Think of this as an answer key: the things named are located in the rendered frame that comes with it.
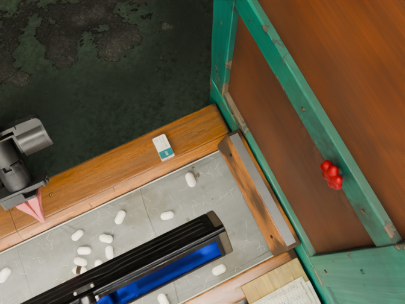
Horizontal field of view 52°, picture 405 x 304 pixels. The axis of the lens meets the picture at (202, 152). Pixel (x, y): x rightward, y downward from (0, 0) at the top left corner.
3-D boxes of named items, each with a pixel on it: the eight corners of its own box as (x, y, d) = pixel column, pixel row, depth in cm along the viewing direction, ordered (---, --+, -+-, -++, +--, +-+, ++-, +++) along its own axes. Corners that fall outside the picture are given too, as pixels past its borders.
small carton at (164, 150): (152, 141, 107) (151, 139, 105) (164, 136, 107) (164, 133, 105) (162, 161, 105) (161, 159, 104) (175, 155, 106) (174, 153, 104)
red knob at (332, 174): (314, 167, 58) (323, 160, 54) (327, 161, 59) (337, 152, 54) (329, 195, 57) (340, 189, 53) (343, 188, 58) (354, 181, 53)
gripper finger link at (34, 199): (53, 224, 89) (32, 189, 85) (21, 238, 88) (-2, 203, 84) (55, 209, 95) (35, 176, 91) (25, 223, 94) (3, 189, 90)
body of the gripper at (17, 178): (47, 187, 86) (29, 158, 83) (0, 209, 85) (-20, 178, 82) (49, 175, 92) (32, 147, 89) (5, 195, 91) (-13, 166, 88)
